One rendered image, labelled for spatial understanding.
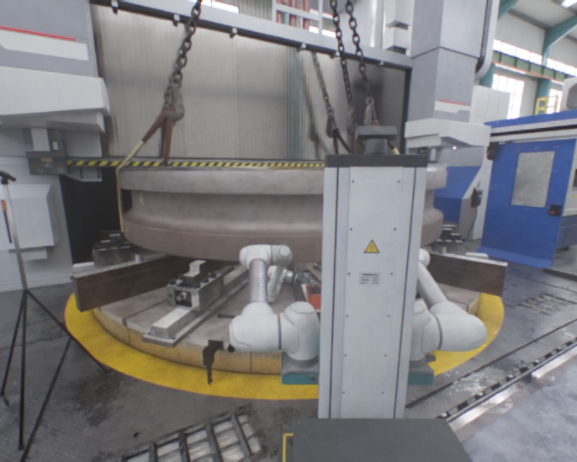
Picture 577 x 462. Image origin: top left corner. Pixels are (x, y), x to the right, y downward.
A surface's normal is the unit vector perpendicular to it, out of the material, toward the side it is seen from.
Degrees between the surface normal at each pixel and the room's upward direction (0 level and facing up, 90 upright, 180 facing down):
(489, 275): 90
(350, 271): 90
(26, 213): 90
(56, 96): 90
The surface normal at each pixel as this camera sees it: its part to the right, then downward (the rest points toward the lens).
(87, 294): 0.76, 0.13
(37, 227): 0.46, 0.18
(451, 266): -0.65, 0.15
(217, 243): -0.25, 0.19
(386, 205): 0.00, 0.20
